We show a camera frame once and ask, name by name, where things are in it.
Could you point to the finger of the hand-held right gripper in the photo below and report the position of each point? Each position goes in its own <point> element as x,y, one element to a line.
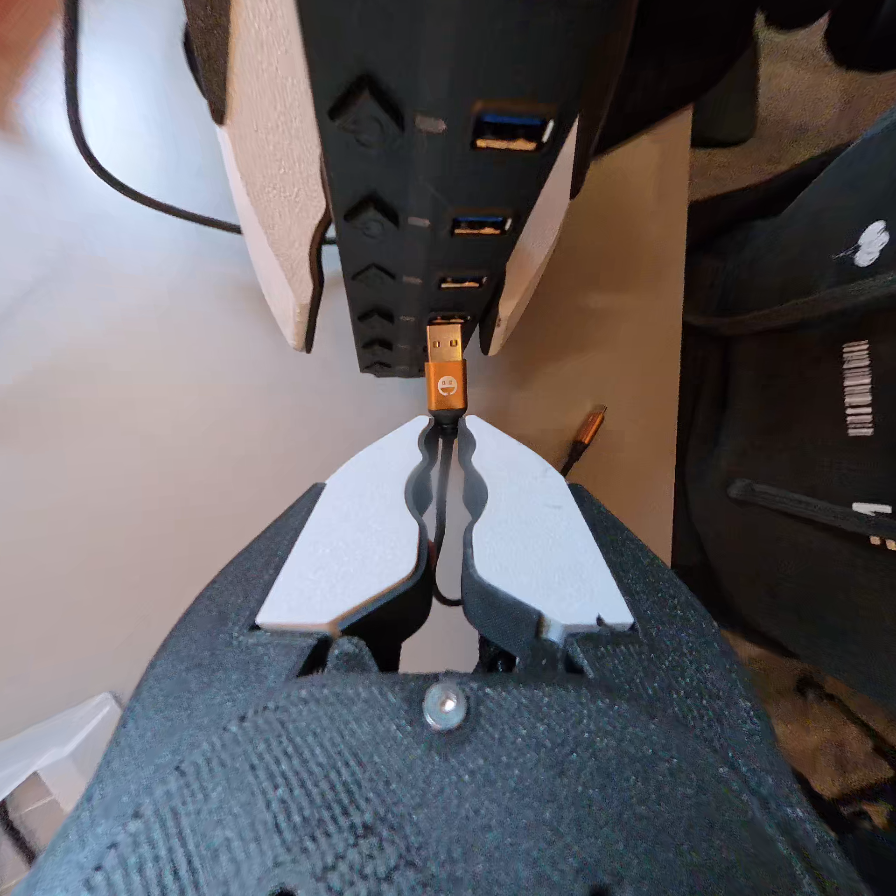
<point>542,231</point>
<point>273,140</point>

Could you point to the clear plastic bin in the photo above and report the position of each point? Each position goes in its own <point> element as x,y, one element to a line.
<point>49,756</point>

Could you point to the black usb hub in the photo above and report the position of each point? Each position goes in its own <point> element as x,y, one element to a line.
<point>434,70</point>

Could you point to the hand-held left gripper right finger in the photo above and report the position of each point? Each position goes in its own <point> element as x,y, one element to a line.
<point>539,546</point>

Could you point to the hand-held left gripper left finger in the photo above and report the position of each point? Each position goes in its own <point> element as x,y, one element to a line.
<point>350,546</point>

